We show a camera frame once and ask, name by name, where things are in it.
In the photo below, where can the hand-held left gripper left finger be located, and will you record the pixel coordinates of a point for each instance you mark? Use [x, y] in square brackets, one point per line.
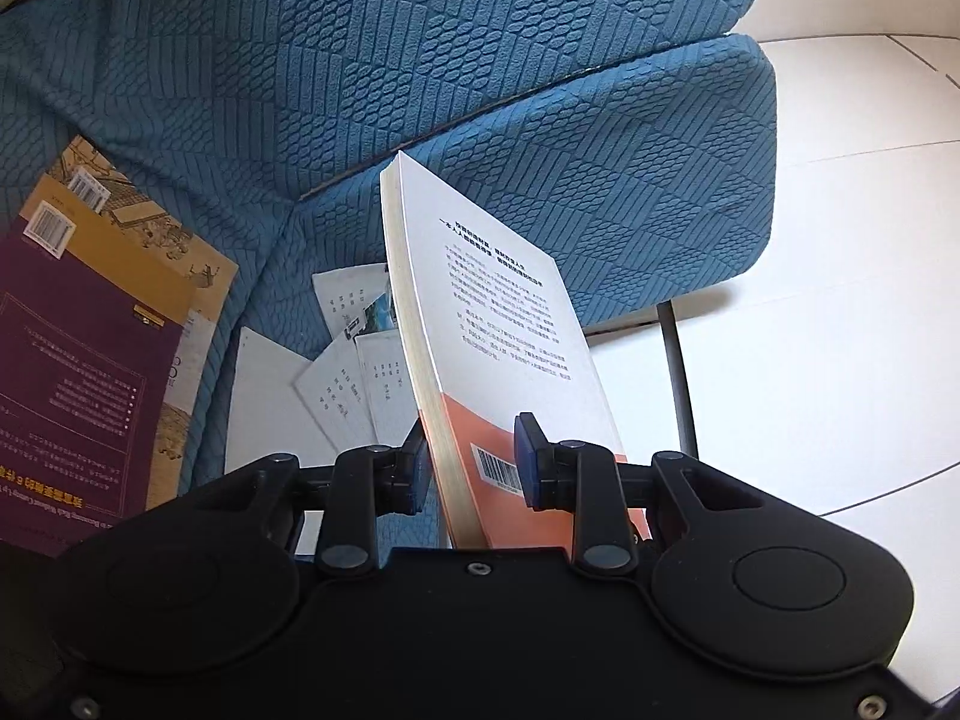
[418, 476]

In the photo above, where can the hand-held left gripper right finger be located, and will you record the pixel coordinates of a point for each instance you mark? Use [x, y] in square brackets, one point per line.
[527, 461]

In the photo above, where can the white and orange book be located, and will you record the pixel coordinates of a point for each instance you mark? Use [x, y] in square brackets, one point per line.
[510, 315]

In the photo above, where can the purple book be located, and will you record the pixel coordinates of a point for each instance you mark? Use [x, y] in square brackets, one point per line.
[75, 360]

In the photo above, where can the black metal chair leg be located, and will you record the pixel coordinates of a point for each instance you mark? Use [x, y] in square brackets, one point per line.
[679, 390]

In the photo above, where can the white paper sheet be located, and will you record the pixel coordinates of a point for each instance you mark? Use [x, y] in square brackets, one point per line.
[262, 405]

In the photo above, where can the blue textured sofa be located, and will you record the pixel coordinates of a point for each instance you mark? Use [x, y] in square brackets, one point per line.
[300, 52]

